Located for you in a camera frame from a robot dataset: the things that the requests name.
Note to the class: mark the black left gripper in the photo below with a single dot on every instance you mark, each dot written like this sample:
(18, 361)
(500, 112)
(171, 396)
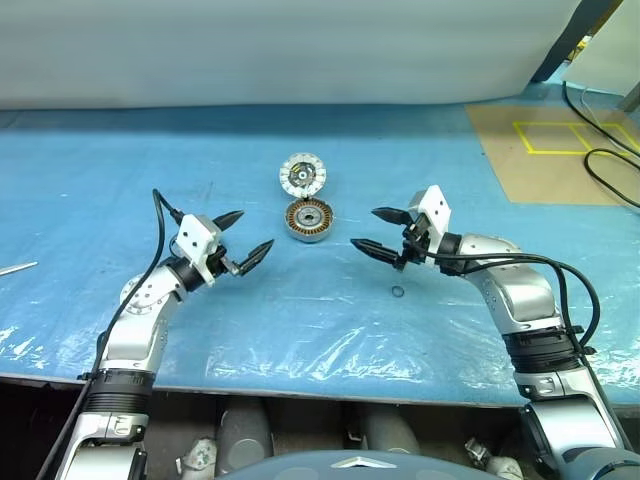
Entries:
(220, 262)

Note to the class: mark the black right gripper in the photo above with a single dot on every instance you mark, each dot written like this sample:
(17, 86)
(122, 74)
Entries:
(415, 240)

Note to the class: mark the motor stator with copper windings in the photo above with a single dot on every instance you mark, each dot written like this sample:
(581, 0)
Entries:
(309, 221)

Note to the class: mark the silver motor rotor cover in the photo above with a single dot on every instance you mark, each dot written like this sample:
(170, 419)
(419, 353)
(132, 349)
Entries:
(303, 174)

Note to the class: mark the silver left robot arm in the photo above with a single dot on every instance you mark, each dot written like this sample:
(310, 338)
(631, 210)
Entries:
(145, 300)

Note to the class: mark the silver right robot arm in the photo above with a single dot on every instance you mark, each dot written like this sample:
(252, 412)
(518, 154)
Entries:
(520, 290)

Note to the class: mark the blue plastic table cover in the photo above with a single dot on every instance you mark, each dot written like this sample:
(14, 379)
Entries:
(100, 175)

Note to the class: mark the brown cardboard sheet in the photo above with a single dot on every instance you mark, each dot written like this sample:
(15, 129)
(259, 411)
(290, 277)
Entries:
(540, 175)

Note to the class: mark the yellow tape marking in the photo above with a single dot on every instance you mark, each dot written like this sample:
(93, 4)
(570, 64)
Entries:
(525, 137)

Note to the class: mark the white backdrop sheet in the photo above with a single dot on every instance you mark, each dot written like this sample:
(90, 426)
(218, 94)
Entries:
(250, 50)

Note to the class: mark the dark grey rounded robot leg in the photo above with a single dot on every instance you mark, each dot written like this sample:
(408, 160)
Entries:
(390, 430)
(245, 435)

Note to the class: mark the white crumpled part under table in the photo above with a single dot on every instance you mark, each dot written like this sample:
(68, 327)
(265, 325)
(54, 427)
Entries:
(492, 462)
(200, 457)

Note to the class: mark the thin metal rod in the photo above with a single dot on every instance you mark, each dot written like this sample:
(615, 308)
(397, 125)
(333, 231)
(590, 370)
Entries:
(17, 267)

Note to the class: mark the grey robot torso with emblem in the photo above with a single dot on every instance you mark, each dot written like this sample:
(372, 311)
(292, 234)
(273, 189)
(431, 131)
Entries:
(350, 467)

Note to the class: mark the yellow object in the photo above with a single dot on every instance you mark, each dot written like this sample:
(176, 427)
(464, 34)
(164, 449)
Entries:
(581, 44)

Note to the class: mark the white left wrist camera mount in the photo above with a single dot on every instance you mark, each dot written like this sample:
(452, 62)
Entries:
(195, 240)

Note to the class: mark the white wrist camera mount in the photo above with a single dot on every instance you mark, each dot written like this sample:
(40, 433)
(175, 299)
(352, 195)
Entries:
(195, 240)
(435, 205)

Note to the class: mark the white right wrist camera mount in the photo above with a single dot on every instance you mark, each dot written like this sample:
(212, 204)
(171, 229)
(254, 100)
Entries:
(435, 205)

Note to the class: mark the dark blue post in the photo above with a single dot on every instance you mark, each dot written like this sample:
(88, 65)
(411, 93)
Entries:
(565, 45)

